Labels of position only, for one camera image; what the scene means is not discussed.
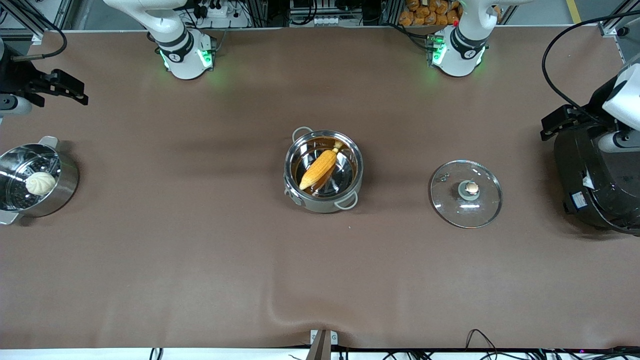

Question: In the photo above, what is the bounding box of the metal table edge bracket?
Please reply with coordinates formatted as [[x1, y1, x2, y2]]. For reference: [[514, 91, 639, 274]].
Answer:
[[306, 329, 339, 360]]

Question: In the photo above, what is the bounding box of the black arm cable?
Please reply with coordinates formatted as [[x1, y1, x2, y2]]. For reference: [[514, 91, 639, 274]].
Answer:
[[542, 15, 640, 126], [12, 27, 69, 62]]

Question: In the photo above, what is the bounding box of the black rice cooker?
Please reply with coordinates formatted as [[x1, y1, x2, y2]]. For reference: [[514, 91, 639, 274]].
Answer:
[[553, 122, 640, 237]]

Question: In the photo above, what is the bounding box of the white steamed bun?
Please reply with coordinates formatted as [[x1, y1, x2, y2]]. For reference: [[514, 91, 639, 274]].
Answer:
[[25, 171, 57, 196]]

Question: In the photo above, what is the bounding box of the bag of orange snacks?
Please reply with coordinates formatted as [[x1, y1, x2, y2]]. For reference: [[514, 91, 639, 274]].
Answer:
[[398, 0, 462, 27]]

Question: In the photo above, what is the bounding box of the black looped floor cable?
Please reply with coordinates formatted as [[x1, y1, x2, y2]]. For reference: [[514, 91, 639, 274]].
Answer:
[[465, 328, 502, 360]]

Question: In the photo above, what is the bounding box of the stainless steel pot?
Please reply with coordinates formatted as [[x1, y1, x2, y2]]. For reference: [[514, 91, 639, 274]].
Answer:
[[283, 126, 365, 214]]

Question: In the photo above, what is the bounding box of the yellow corn cob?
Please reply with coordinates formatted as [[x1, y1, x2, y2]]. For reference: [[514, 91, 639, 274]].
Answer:
[[299, 141, 345, 191]]

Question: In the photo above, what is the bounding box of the brown table mat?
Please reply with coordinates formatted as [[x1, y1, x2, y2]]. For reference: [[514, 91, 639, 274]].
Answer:
[[0, 25, 640, 351]]

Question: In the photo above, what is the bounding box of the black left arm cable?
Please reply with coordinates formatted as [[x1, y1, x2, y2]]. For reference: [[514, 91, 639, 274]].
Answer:
[[542, 15, 640, 126]]

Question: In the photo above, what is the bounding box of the steel steamer pot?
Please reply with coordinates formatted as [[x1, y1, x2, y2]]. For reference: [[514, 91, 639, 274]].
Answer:
[[0, 136, 80, 226]]

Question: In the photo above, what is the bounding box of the white power strip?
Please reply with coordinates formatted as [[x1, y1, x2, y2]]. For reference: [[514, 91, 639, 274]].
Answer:
[[192, 0, 230, 19]]

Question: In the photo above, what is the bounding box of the glass pot lid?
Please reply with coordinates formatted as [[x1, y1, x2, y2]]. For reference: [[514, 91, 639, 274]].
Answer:
[[430, 159, 503, 229]]

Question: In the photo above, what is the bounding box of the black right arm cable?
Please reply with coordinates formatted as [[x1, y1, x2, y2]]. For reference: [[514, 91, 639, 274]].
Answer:
[[12, 27, 69, 62]]

